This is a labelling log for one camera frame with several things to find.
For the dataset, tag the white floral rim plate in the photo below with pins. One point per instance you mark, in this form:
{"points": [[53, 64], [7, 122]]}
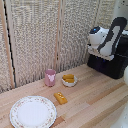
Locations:
{"points": [[32, 112]]}

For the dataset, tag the beige woven folding screen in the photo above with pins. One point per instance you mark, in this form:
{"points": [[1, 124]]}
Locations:
{"points": [[33, 36]]}

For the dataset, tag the small white bowl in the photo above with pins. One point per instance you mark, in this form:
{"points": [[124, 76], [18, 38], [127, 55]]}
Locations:
{"points": [[69, 83]]}

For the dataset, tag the pink cup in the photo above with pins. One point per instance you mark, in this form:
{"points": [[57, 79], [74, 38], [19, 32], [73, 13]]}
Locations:
{"points": [[50, 78]]}

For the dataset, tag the black air fryer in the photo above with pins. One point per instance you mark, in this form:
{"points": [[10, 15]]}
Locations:
{"points": [[115, 68]]}

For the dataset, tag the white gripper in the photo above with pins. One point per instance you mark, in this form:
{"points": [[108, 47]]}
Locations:
{"points": [[100, 53]]}

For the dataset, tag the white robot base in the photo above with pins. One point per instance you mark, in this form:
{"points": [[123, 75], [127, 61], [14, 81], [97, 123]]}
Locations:
{"points": [[122, 119]]}

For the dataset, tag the yellow rectangular block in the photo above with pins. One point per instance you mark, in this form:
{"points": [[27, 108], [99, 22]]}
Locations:
{"points": [[60, 97]]}

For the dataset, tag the yellow food piece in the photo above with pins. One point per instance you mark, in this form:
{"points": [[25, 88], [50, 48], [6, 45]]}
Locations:
{"points": [[68, 76], [70, 80]]}

